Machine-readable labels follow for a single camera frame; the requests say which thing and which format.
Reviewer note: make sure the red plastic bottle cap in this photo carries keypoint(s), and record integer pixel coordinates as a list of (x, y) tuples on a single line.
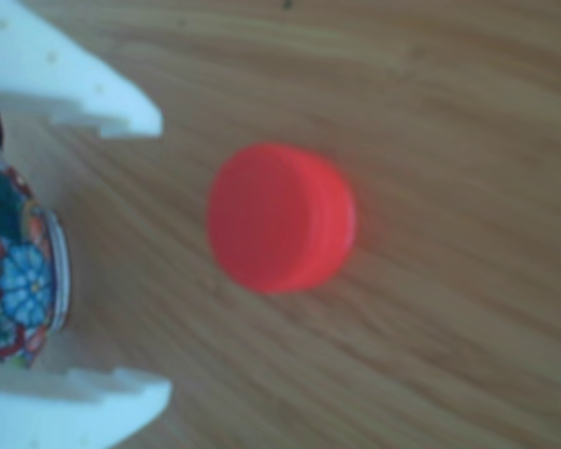
[(271, 220)]

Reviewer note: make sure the colourful painted ceramic cup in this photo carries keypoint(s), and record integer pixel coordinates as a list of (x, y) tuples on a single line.
[(18, 280)]

